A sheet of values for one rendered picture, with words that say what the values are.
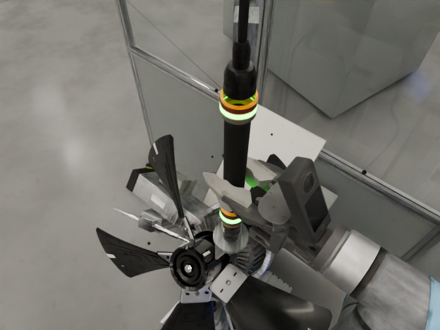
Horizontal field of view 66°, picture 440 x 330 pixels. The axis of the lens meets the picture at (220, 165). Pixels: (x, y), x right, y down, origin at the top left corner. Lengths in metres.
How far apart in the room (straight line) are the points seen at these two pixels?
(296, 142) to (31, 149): 2.45
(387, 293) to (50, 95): 3.32
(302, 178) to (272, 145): 0.65
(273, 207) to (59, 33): 4.05
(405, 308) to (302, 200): 0.17
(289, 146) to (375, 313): 0.64
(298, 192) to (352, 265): 0.12
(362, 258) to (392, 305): 0.06
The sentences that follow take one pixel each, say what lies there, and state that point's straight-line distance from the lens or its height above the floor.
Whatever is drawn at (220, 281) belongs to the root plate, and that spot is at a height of 1.18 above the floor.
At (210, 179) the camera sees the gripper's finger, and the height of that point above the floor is 1.67.
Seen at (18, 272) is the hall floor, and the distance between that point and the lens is 2.54.
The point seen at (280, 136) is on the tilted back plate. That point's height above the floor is 1.32.
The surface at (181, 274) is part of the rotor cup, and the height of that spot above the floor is 1.20.
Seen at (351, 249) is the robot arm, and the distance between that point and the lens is 0.46.
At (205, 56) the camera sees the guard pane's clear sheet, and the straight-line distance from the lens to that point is 1.58.
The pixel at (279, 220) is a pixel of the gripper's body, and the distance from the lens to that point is 0.46.
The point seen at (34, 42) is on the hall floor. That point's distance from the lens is 4.35.
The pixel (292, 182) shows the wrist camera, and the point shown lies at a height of 1.76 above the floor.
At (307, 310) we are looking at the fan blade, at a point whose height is 1.20.
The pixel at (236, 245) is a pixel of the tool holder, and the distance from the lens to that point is 0.66.
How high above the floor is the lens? 2.07
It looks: 53 degrees down
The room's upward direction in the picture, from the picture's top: straight up
